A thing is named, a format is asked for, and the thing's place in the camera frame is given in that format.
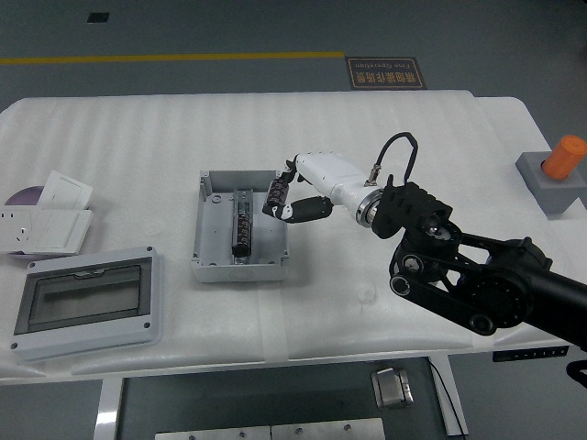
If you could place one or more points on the orange cylinder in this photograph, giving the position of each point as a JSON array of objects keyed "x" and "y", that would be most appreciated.
[{"x": 564, "y": 158}]

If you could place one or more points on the white table leg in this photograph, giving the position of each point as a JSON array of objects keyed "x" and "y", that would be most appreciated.
[
  {"x": 109, "y": 412},
  {"x": 451, "y": 394}
]

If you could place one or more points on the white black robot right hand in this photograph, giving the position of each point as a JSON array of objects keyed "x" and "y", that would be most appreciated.
[{"x": 330, "y": 174}]

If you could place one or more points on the silver metal floor box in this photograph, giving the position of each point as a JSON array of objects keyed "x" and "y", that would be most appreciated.
[{"x": 390, "y": 389}]

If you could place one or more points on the white socket panel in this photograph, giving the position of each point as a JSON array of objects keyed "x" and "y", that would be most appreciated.
[{"x": 16, "y": 229}]

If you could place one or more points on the grey block holder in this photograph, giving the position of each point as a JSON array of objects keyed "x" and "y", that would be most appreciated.
[{"x": 550, "y": 192}]

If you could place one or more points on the black table control panel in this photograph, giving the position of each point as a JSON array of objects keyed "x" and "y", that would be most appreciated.
[{"x": 527, "y": 354}]

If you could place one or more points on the grey metal plate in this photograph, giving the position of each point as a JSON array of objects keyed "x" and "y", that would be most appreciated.
[
  {"x": 328, "y": 431},
  {"x": 211, "y": 434}
]

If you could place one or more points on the black floor outlet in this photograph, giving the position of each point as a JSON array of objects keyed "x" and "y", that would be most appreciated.
[{"x": 97, "y": 17}]

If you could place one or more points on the grey open junction box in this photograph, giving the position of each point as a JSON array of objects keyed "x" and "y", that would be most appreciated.
[{"x": 270, "y": 247}]

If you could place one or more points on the white switch panel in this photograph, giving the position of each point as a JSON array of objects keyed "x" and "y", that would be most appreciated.
[
  {"x": 64, "y": 190},
  {"x": 59, "y": 231}
]

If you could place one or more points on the purple disc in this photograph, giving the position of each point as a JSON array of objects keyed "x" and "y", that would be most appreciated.
[{"x": 25, "y": 196}]

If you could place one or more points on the metal rail in junction box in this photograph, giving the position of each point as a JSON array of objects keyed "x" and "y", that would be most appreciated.
[{"x": 242, "y": 204}]

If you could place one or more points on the grey distribution box clear cover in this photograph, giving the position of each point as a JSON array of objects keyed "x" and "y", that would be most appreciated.
[{"x": 87, "y": 339}]

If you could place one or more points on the black floor sign orange text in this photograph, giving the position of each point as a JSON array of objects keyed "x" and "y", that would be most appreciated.
[{"x": 385, "y": 73}]

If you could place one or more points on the white foam mat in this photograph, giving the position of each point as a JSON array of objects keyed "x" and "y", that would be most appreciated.
[{"x": 137, "y": 133}]

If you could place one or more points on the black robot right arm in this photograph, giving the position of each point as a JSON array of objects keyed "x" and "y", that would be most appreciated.
[{"x": 495, "y": 289}]

